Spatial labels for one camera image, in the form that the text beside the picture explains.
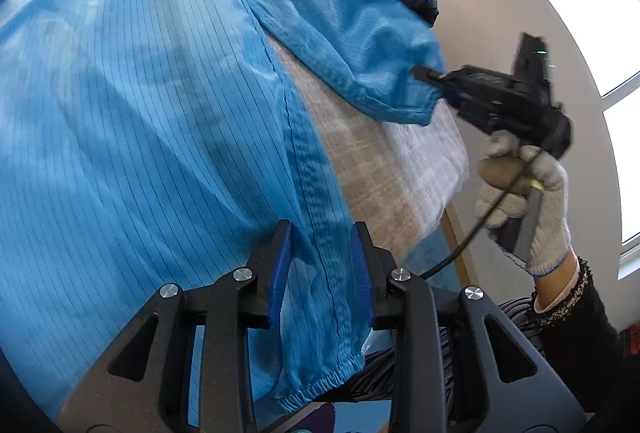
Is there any light blue work coat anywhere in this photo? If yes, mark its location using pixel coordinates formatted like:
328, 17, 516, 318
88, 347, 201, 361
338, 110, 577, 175
1, 0, 442, 423

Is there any right forearm black sleeve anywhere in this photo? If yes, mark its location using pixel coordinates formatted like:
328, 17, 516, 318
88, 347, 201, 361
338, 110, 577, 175
529, 259, 639, 432

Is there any right white gloved hand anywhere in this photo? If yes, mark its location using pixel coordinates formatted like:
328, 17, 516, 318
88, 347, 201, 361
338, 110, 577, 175
475, 130, 570, 277

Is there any plaid bed sheet mattress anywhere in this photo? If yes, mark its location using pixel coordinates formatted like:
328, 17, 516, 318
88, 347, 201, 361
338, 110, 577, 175
267, 36, 469, 263

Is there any window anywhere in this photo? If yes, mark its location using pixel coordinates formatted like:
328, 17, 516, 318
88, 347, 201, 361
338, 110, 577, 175
548, 0, 639, 278

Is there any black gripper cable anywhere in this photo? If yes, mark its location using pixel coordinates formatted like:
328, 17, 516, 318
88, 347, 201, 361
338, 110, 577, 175
418, 147, 547, 281

